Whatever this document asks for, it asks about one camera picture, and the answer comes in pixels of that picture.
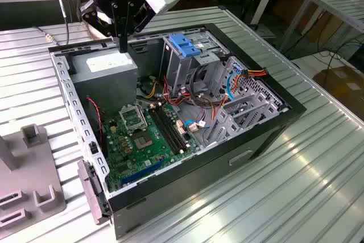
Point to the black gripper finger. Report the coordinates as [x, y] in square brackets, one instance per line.
[118, 21]
[142, 18]

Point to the grey metal disk bay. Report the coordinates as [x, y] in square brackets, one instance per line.
[227, 130]

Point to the grey power supply unit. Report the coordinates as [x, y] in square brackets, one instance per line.
[105, 86]

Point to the black RAM slot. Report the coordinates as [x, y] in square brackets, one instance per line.
[166, 130]
[174, 127]

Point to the CPU socket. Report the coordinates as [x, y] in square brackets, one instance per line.
[143, 140]

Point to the green motherboard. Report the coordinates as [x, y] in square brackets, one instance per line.
[113, 157]

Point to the blue expansion slot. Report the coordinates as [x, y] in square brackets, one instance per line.
[143, 171]

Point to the grey plastic case latch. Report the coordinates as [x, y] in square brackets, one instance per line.
[91, 189]

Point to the black open PC case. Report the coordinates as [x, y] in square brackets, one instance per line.
[199, 180]

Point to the grey parts rack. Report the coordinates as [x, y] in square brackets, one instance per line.
[28, 174]

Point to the metal slat side table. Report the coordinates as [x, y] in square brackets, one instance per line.
[341, 6]

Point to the large brown cardboard box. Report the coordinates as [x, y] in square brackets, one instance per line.
[341, 86]

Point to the blue plastic drive bracket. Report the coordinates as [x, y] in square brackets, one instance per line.
[185, 46]

